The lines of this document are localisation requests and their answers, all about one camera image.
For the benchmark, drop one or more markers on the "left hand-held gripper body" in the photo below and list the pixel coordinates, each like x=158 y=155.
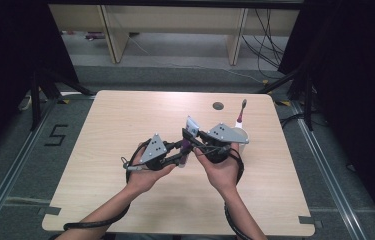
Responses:
x=155 y=148

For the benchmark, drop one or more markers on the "person's left hand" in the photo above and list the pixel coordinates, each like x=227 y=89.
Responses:
x=145 y=180

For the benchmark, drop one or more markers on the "yellow black tape piece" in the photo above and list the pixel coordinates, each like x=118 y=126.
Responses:
x=283 y=103
x=63 y=101

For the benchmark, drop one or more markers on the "dark round table grommet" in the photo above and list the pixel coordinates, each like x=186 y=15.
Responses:
x=218 y=106

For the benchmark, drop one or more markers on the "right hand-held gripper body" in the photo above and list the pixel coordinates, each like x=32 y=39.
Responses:
x=226 y=135

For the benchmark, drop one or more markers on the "pink toothbrush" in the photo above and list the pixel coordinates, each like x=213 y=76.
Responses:
x=240 y=115

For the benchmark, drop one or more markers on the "metal floor rail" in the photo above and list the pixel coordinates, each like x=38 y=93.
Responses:
x=8 y=173
x=328 y=173

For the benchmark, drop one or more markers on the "dark curtain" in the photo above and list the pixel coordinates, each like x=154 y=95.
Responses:
x=351 y=66
x=5 y=50

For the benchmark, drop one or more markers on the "black metal stand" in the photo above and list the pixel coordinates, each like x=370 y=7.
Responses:
x=35 y=100
x=308 y=106

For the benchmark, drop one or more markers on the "person's right hand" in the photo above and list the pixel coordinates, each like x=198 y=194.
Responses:
x=221 y=176

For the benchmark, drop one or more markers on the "grey tape piece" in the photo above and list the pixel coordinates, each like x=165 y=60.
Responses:
x=308 y=220
x=50 y=211

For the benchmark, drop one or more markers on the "white and purple toothpaste tube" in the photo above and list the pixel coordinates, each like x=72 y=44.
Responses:
x=192 y=126

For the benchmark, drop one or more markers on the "white cup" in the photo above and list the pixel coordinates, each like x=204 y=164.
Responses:
x=242 y=131

